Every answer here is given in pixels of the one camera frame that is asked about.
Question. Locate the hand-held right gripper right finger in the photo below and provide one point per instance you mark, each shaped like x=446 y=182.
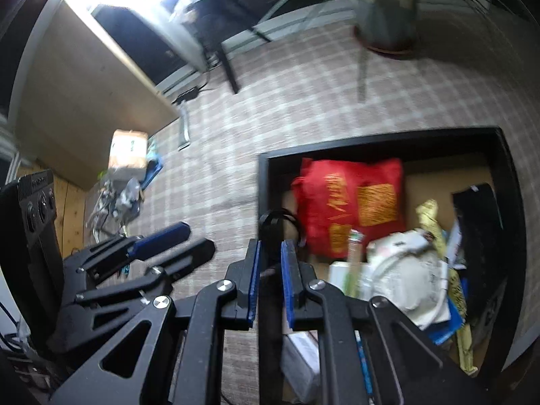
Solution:
x=289 y=282

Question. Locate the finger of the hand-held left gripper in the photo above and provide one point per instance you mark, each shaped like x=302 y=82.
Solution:
x=162 y=236
x=190 y=255

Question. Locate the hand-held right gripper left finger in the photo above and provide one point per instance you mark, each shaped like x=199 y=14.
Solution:
x=253 y=287

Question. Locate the black storage box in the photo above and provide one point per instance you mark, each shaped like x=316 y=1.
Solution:
x=263 y=194

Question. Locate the orange wipes pack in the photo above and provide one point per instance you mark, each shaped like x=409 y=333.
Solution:
x=128 y=147

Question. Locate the pine wood board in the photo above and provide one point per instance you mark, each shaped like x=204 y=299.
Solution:
x=71 y=215

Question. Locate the small white box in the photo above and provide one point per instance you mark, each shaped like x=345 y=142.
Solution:
x=339 y=278

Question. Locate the clear plastic bag clutter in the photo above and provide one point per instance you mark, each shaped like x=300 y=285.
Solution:
x=126 y=198

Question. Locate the blue cartoon tube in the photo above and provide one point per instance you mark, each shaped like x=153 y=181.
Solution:
x=152 y=168

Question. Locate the beige paper tube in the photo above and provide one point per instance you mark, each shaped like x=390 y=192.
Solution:
x=354 y=257

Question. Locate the white carton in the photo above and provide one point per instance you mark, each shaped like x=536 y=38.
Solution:
x=299 y=358

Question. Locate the red cloth bag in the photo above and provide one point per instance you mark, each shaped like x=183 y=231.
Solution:
x=337 y=202

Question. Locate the beige wooden cabinet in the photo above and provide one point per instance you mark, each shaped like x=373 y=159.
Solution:
x=84 y=114

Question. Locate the grey white tube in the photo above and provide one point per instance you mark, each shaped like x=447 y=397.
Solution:
x=184 y=130

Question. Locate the white plastic bag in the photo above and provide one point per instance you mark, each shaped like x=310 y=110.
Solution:
x=405 y=287

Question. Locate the yellow packet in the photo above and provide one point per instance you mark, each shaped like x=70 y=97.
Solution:
x=428 y=215

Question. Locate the blue flat item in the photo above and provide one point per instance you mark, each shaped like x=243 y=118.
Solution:
x=447 y=329

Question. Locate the plaid carpet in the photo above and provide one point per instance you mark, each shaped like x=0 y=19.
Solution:
x=295 y=105

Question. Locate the black table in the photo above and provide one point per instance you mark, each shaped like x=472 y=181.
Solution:
x=228 y=67

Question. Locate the black cabinet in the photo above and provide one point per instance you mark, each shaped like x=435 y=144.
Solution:
x=135 y=42

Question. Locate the black flat item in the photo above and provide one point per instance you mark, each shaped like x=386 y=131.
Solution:
x=476 y=219

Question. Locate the grey plant pot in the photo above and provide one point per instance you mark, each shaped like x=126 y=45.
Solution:
x=384 y=17

